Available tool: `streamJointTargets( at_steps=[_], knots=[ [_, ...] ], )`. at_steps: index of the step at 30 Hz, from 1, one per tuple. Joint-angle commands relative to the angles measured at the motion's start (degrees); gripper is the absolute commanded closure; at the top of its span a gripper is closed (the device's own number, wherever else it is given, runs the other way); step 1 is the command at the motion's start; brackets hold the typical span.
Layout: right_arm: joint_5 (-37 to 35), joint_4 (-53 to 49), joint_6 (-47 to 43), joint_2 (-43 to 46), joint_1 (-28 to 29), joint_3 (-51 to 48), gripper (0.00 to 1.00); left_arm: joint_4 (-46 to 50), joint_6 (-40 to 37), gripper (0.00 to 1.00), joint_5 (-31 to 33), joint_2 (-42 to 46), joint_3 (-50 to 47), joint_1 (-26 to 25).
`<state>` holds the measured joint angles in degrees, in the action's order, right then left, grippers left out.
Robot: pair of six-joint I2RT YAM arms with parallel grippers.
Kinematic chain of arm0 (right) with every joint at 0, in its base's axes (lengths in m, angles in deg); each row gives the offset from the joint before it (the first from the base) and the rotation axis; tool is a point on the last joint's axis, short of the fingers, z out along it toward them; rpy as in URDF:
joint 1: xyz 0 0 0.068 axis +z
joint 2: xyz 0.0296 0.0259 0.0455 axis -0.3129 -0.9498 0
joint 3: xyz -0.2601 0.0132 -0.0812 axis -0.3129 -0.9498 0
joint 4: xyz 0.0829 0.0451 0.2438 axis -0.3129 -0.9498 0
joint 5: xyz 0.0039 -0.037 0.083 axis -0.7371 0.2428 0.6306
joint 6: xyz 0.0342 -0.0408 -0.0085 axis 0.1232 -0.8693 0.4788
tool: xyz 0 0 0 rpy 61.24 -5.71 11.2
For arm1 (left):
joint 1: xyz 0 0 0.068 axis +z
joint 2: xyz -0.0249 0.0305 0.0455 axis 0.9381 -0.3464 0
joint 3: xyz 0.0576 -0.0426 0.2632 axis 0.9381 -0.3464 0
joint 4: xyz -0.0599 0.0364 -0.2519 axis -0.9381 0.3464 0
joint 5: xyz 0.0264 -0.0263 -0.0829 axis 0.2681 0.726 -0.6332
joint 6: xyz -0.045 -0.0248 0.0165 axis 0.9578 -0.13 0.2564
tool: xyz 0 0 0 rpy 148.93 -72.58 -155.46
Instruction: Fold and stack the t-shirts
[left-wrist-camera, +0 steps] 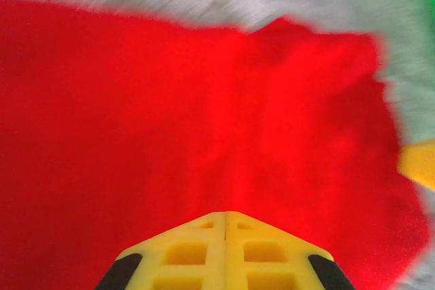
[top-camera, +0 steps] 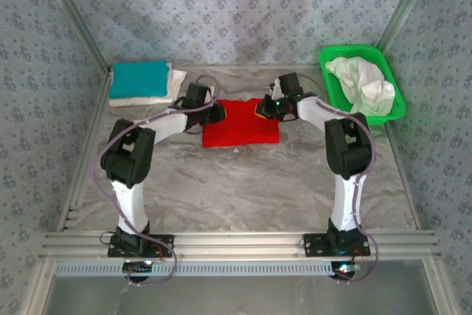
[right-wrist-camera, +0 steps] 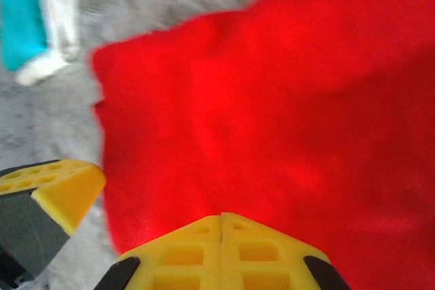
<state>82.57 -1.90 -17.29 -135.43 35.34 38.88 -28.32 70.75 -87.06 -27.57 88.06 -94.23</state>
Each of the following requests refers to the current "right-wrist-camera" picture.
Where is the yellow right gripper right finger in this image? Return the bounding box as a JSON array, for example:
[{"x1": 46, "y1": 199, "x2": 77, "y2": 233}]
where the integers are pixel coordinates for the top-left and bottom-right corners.
[{"x1": 221, "y1": 211, "x2": 351, "y2": 290}]

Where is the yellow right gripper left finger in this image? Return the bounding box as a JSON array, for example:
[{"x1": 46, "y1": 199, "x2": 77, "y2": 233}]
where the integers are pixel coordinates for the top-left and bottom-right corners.
[{"x1": 94, "y1": 213, "x2": 223, "y2": 290}]

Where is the red t-shirt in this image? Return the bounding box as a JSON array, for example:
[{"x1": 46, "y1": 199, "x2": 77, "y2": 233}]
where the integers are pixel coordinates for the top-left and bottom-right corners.
[{"x1": 89, "y1": 0, "x2": 435, "y2": 290}]

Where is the folded white t-shirt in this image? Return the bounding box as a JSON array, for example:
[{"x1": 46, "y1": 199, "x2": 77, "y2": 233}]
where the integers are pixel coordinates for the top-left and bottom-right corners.
[{"x1": 14, "y1": 0, "x2": 81, "y2": 87}]

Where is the folded teal t-shirt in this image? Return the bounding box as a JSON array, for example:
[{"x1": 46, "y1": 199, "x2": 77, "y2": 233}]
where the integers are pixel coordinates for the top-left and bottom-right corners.
[{"x1": 0, "y1": 0, "x2": 49, "y2": 72}]

